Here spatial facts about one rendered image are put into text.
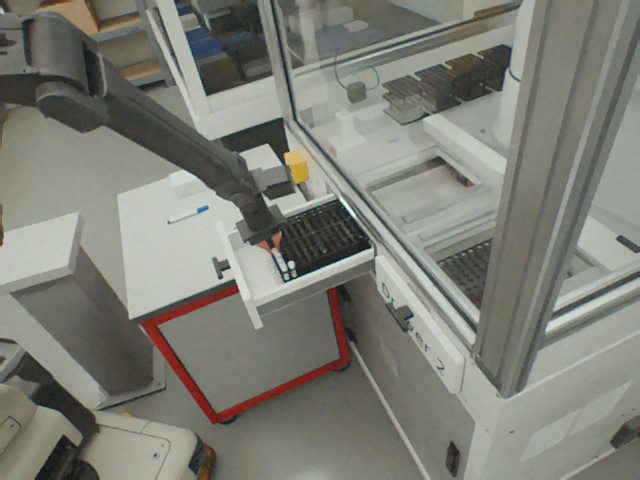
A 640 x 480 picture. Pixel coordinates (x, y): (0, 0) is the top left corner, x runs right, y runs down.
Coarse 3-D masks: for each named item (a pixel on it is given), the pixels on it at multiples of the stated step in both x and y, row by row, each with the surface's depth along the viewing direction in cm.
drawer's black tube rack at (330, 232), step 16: (320, 208) 111; (336, 208) 111; (288, 224) 109; (304, 224) 108; (320, 224) 107; (336, 224) 106; (352, 224) 105; (288, 240) 105; (304, 240) 108; (320, 240) 103; (336, 240) 102; (352, 240) 101; (368, 240) 101; (272, 256) 106; (288, 256) 101; (304, 256) 100; (320, 256) 103; (336, 256) 102; (352, 256) 103; (288, 272) 99; (304, 272) 100
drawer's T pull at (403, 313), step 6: (390, 306) 85; (402, 306) 84; (408, 306) 84; (390, 312) 84; (396, 312) 83; (402, 312) 83; (408, 312) 83; (396, 318) 83; (402, 318) 82; (408, 318) 83; (402, 324) 81; (402, 330) 81; (408, 330) 81
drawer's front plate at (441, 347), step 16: (384, 272) 91; (384, 288) 95; (400, 288) 85; (400, 304) 89; (416, 304) 82; (416, 320) 83; (432, 320) 79; (432, 336) 78; (432, 352) 81; (448, 352) 74; (448, 368) 77; (448, 384) 80
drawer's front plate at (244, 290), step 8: (216, 224) 109; (224, 232) 106; (224, 240) 104; (224, 248) 101; (232, 248) 101; (232, 256) 99; (232, 264) 97; (240, 272) 95; (240, 280) 93; (240, 288) 92; (248, 288) 91; (248, 296) 90; (248, 304) 91; (256, 312) 93; (256, 320) 95; (256, 328) 96
